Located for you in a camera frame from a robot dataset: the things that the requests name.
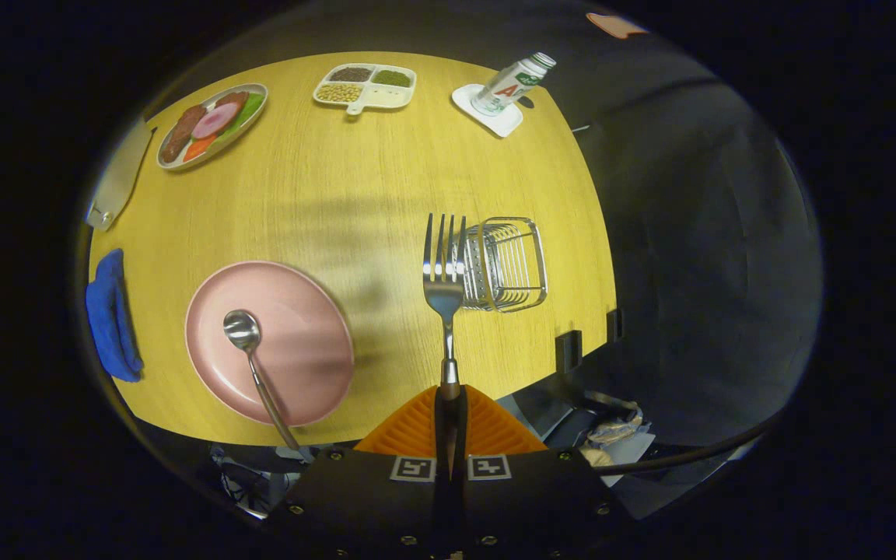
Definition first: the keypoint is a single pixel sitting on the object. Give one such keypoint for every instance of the small brown meat piece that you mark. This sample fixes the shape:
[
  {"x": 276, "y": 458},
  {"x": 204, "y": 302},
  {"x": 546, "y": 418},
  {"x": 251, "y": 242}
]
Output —
[{"x": 232, "y": 99}]

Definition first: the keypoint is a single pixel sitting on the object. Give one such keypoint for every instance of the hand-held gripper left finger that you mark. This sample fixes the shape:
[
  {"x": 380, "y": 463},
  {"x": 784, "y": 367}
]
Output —
[{"x": 355, "y": 498}]

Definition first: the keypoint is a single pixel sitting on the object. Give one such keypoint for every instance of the pink ham slice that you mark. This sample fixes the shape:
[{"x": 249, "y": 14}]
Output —
[{"x": 215, "y": 120}]

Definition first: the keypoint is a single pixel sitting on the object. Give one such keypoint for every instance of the white plate with food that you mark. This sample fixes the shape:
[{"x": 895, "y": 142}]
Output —
[{"x": 170, "y": 159}]

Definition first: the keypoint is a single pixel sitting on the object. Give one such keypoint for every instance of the black table clamp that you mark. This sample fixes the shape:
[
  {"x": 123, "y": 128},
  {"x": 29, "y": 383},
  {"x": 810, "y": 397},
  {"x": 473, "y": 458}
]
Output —
[
  {"x": 568, "y": 351},
  {"x": 614, "y": 325}
]

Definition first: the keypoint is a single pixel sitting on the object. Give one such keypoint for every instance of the pink round plate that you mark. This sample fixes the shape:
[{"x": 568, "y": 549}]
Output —
[{"x": 300, "y": 342}]

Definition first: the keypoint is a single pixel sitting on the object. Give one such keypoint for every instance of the green lettuce leaf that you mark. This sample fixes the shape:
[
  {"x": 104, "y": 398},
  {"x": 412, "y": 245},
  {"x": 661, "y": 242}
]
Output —
[{"x": 250, "y": 109}]

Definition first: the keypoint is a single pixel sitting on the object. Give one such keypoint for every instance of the crumpled paper clutter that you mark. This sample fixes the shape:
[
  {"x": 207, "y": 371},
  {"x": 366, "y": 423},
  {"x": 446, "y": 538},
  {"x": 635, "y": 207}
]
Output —
[{"x": 615, "y": 435}]

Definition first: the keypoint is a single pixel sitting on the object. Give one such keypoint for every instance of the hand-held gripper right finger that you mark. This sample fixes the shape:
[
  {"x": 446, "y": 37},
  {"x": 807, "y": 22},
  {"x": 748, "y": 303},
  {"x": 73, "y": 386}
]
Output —
[{"x": 541, "y": 498}]

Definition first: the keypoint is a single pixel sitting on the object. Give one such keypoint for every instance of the orange carrot slice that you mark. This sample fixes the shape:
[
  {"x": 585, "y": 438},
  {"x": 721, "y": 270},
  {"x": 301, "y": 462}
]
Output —
[{"x": 197, "y": 148}]

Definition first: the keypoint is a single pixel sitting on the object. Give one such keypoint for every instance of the blue folded towel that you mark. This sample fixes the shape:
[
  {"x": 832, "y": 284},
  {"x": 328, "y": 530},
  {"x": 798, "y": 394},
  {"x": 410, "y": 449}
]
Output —
[{"x": 110, "y": 319}]

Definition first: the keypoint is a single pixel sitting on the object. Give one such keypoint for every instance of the white square coaster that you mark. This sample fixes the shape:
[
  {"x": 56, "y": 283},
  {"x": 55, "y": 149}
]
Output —
[{"x": 506, "y": 123}]

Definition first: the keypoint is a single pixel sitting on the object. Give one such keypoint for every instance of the white divided bean dish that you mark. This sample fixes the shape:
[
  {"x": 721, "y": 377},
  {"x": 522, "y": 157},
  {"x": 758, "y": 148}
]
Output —
[{"x": 390, "y": 96}]

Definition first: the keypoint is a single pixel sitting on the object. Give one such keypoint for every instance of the white drink bottle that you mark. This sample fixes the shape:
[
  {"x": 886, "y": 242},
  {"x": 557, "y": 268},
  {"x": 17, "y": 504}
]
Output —
[{"x": 506, "y": 89}]

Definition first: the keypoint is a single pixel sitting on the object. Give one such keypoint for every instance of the white toaster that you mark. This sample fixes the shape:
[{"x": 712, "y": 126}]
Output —
[{"x": 123, "y": 171}]

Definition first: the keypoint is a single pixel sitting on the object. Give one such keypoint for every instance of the large brown meat piece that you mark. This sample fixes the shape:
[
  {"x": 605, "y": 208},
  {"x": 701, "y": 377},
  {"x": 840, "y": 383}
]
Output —
[{"x": 182, "y": 132}]

